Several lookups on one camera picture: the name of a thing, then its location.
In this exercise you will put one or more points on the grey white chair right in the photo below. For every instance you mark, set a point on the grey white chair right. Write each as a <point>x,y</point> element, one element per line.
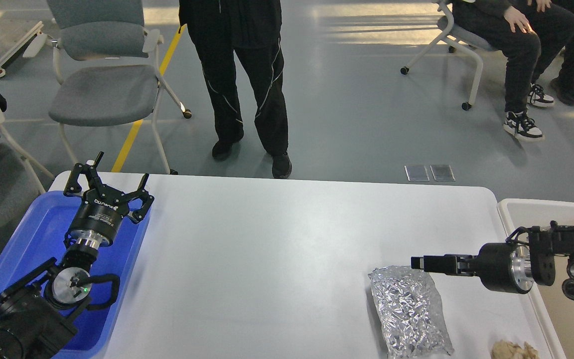
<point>460,39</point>

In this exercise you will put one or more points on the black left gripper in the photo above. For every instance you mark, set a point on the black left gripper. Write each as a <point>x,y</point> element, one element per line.
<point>95,217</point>

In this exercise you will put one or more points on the blue plastic tray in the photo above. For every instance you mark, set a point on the blue plastic tray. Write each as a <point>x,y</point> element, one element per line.
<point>40,236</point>

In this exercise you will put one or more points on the seated person black trousers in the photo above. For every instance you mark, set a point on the seated person black trousers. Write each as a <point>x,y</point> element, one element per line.
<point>529,33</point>

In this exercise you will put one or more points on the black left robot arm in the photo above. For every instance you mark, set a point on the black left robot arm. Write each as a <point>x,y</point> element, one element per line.
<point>64,272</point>

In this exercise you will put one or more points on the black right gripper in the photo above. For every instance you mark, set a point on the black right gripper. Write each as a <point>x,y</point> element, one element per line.
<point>502,267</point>

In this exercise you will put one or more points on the metal floor plate right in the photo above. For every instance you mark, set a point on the metal floor plate right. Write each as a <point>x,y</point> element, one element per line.
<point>442,173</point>

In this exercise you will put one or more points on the crumpled beige paper ball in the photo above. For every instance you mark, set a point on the crumpled beige paper ball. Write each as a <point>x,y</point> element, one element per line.
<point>509,350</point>

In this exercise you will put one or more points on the white chair at left edge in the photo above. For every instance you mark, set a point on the white chair at left edge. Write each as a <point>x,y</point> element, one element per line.
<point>26,159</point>

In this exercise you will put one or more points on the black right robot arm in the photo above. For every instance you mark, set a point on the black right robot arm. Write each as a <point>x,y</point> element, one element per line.
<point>545,244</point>

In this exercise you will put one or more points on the grey office chair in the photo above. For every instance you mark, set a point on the grey office chair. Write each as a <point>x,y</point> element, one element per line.
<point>104,96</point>

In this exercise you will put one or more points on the silver foil bag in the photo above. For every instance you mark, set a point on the silver foil bag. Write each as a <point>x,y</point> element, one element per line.
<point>410,310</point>

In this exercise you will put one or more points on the metal floor plate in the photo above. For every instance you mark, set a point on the metal floor plate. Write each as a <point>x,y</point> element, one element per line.
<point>442,173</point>
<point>417,173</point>

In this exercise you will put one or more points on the metal floor plate left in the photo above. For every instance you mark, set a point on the metal floor plate left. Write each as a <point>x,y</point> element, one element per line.
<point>417,173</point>

